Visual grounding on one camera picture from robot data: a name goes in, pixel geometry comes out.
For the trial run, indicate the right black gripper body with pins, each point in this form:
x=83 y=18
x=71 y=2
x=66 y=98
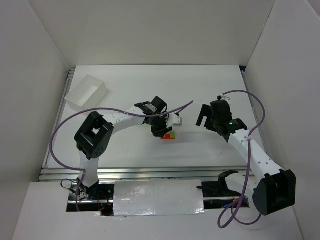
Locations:
x=206 y=116

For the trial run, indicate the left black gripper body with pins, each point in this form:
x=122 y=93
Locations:
x=160 y=130

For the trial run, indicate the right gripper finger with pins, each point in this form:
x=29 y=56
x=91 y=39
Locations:
x=208 y=121
x=205 y=111

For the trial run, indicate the light green wood cube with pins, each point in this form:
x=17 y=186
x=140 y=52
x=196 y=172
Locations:
x=172 y=135

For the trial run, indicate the white plastic bin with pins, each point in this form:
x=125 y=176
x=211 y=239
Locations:
x=87 y=94

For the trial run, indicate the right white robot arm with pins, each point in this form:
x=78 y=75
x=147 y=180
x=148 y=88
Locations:
x=274 y=188

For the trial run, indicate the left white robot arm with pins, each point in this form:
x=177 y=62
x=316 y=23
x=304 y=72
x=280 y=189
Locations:
x=94 y=135

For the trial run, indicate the shiny white tape sheet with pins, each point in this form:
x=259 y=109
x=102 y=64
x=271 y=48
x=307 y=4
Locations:
x=157 y=198

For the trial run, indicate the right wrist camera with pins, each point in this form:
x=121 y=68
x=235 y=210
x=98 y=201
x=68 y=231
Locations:
x=223 y=97

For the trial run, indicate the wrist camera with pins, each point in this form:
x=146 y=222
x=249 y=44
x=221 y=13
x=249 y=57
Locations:
x=223 y=97
x=173 y=120

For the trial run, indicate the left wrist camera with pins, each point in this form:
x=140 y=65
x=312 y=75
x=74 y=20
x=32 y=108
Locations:
x=173 y=120

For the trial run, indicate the aluminium rail frame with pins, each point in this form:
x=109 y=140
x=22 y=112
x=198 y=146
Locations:
x=195 y=151

